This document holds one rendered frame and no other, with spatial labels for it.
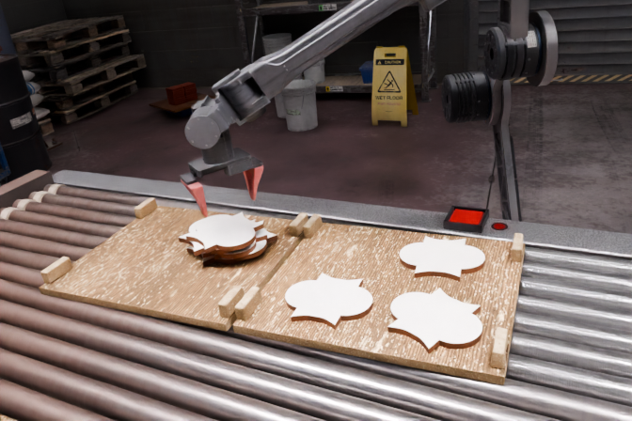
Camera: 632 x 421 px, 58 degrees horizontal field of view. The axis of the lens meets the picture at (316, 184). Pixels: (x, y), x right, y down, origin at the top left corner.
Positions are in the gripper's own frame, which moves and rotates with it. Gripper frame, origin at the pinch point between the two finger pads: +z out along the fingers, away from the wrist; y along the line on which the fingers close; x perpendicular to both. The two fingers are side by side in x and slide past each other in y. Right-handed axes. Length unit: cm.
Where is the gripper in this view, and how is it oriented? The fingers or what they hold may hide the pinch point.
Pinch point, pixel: (229, 203)
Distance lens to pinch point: 108.2
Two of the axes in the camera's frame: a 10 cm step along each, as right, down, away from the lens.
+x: -4.9, -2.7, 8.3
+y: 8.6, -3.0, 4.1
